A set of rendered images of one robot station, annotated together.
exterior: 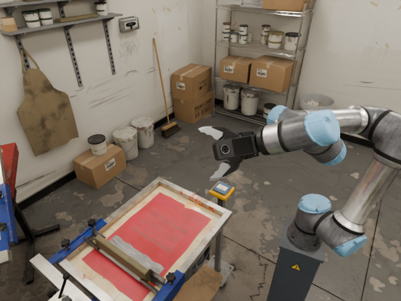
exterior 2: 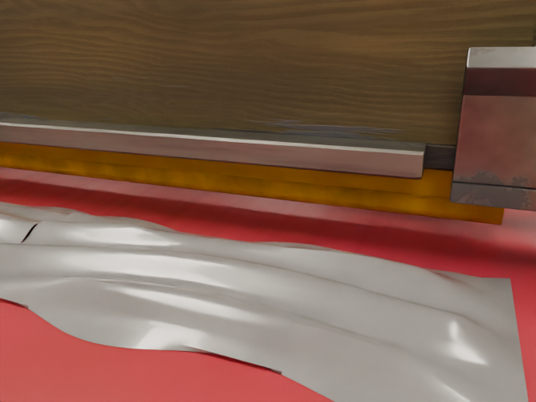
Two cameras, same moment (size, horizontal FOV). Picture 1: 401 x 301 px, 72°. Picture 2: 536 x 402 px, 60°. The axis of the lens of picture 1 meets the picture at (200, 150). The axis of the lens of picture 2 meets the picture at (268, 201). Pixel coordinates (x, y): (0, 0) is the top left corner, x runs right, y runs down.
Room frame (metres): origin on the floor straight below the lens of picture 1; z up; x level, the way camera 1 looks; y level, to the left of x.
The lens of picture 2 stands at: (1.06, 0.41, 1.04)
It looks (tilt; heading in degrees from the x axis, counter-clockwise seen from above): 22 degrees down; 168
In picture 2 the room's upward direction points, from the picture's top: 2 degrees counter-clockwise
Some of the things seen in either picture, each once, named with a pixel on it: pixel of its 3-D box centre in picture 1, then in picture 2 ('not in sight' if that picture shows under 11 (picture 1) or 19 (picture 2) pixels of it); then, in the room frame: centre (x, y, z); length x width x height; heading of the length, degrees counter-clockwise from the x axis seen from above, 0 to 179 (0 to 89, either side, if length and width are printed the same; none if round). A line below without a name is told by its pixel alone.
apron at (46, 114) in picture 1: (43, 101); not in sight; (2.54, 1.57, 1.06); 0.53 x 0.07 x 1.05; 146
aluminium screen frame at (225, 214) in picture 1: (151, 236); not in sight; (0.99, 0.27, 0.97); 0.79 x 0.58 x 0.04; 146
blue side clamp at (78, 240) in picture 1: (82, 241); not in sight; (0.95, 0.64, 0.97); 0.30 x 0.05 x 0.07; 146
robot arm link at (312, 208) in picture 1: (313, 212); not in sight; (0.79, -0.47, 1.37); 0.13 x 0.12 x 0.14; 29
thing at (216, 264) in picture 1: (219, 235); not in sight; (1.38, -0.15, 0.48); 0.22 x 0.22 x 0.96; 56
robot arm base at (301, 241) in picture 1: (306, 229); not in sight; (0.80, -0.47, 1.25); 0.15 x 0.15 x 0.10
